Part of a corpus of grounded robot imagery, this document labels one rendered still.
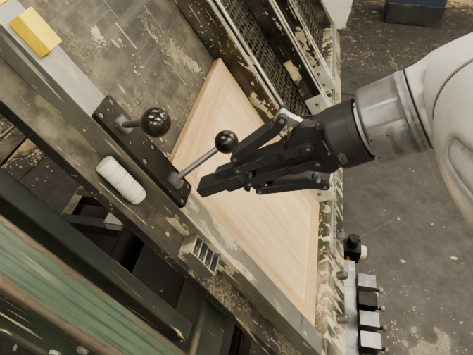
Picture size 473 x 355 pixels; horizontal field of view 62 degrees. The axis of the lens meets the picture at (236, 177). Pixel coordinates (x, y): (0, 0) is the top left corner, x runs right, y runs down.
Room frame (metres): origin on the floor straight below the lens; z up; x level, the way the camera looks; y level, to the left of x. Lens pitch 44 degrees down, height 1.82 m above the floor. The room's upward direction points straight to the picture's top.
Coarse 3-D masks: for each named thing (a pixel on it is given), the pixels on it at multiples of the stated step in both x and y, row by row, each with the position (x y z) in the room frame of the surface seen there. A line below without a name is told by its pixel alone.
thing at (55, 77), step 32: (0, 32) 0.46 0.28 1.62; (32, 64) 0.46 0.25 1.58; (64, 64) 0.49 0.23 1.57; (64, 96) 0.45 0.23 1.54; (96, 96) 0.48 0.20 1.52; (96, 128) 0.45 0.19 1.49; (128, 160) 0.44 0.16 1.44; (160, 192) 0.43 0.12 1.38; (192, 224) 0.42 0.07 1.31; (224, 256) 0.41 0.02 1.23; (256, 288) 0.40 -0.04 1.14; (288, 320) 0.39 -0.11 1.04; (320, 352) 0.38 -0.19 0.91
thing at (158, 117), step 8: (144, 112) 0.40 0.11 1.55; (152, 112) 0.40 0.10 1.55; (160, 112) 0.40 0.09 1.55; (120, 120) 0.46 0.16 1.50; (128, 120) 0.45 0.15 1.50; (136, 120) 0.43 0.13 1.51; (144, 120) 0.39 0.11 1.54; (152, 120) 0.39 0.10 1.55; (160, 120) 0.39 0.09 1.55; (168, 120) 0.40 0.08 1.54; (120, 128) 0.45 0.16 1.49; (128, 128) 0.46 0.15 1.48; (144, 128) 0.39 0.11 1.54; (152, 128) 0.38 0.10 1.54; (160, 128) 0.38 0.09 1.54; (168, 128) 0.39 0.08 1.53; (152, 136) 0.38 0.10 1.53; (160, 136) 0.39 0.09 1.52
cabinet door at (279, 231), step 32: (224, 64) 0.91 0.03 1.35; (224, 96) 0.81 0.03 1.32; (192, 128) 0.63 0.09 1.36; (224, 128) 0.72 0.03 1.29; (256, 128) 0.84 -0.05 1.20; (192, 160) 0.56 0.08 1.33; (224, 160) 0.64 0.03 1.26; (192, 192) 0.50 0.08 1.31; (224, 192) 0.57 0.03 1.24; (288, 192) 0.76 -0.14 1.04; (224, 224) 0.50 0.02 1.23; (256, 224) 0.57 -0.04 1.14; (288, 224) 0.66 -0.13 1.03; (256, 256) 0.49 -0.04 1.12; (288, 256) 0.57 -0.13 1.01; (288, 288) 0.49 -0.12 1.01
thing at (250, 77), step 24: (192, 0) 0.93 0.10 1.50; (216, 0) 0.96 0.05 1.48; (192, 24) 0.93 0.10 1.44; (216, 24) 0.92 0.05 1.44; (216, 48) 0.92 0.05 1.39; (240, 48) 0.91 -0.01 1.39; (240, 72) 0.91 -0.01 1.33; (264, 96) 0.89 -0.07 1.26; (264, 120) 0.89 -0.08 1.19; (312, 192) 0.86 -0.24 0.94
